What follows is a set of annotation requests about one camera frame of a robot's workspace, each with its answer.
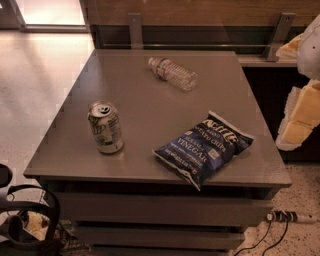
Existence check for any left metal wall bracket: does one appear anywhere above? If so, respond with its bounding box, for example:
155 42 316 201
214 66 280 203
128 13 143 49

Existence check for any black cable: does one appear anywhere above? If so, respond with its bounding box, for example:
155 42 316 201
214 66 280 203
233 218 290 256

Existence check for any blue potato chips bag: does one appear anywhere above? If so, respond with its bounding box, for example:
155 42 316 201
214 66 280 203
153 111 254 191

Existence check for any right metal wall bracket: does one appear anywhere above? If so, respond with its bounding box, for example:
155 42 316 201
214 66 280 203
263 12 296 62

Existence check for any silver soda can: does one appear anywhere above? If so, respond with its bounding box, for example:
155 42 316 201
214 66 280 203
88 100 124 154

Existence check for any grey low table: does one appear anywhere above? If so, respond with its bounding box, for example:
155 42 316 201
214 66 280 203
26 50 291 256

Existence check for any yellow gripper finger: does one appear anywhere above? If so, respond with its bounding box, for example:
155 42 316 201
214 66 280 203
276 34 303 59
276 79 320 151

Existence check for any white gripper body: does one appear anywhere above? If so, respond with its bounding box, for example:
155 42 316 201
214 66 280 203
297 14 320 80

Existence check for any clear plastic water bottle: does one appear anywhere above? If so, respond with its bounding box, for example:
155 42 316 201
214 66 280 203
148 57 198 91

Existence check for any white power strip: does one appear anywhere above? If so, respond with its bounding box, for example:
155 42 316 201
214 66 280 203
265 210 318 225

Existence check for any metal wall bracket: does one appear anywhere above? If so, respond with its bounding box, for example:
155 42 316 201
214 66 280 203
128 13 143 49
263 12 296 62

